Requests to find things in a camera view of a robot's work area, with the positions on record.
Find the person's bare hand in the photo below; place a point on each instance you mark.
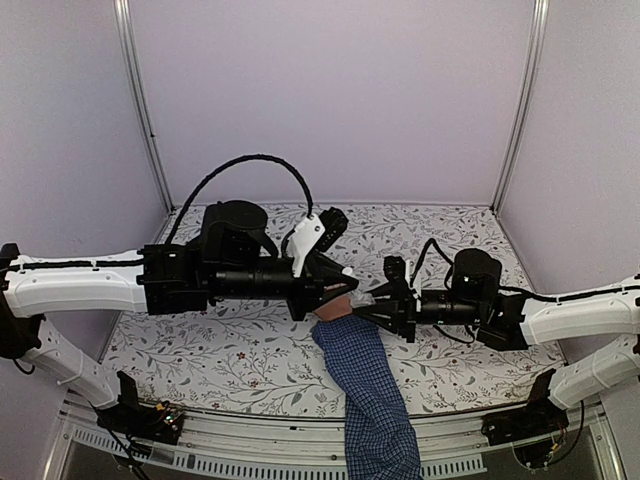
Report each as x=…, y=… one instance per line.
x=335, y=309

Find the clear nail polish bottle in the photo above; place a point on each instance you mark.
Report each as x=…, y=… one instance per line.
x=360, y=299

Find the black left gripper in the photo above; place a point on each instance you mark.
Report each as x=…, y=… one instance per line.
x=317, y=278

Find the right aluminium frame post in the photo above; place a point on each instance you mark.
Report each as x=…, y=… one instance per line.
x=531, y=68

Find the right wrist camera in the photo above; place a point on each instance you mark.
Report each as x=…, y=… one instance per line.
x=395, y=268

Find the left aluminium frame post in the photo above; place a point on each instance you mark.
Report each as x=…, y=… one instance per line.
x=125, y=29

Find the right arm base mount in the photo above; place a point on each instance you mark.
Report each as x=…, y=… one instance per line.
x=538, y=416

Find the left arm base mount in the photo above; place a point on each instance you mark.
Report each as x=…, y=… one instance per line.
x=161, y=422

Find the blue checkered sleeve forearm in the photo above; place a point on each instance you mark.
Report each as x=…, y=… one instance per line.
x=379, y=440

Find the floral patterned table mat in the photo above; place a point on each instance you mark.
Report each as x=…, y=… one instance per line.
x=250, y=357

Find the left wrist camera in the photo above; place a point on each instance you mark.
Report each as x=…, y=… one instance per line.
x=314, y=233

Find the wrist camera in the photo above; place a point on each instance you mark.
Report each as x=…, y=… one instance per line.
x=314, y=233
x=395, y=268

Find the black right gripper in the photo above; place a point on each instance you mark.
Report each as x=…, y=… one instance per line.
x=401, y=316

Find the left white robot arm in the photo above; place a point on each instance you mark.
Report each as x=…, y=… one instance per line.
x=232, y=257

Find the front aluminium rail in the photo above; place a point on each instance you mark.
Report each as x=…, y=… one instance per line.
x=233, y=446

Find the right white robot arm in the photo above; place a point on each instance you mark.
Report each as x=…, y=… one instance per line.
x=513, y=319

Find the aluminium frame post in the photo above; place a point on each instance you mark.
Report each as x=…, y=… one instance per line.
x=125, y=29
x=531, y=68

